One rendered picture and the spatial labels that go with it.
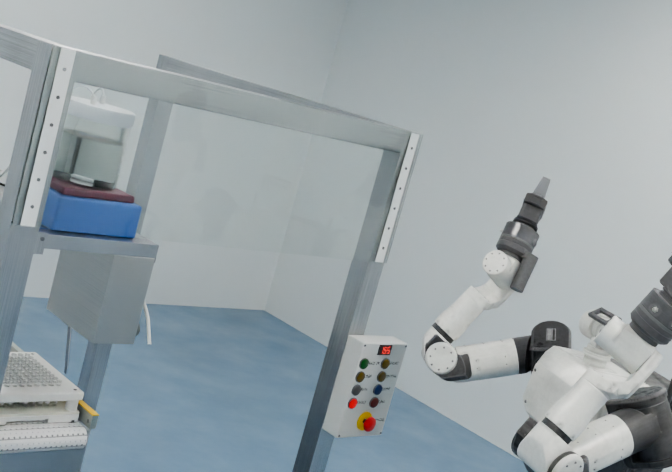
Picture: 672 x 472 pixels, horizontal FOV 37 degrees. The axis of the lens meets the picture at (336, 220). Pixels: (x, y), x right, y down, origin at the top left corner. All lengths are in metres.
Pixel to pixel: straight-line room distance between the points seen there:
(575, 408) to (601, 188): 3.53
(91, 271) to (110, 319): 0.11
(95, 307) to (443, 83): 4.27
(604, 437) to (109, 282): 1.06
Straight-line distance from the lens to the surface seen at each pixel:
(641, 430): 2.12
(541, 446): 1.97
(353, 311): 2.58
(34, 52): 1.98
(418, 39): 6.43
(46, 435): 2.29
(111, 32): 6.01
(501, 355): 2.49
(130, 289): 2.21
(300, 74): 6.81
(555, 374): 2.31
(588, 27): 5.67
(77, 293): 2.28
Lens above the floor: 1.70
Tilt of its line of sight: 8 degrees down
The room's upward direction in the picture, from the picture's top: 16 degrees clockwise
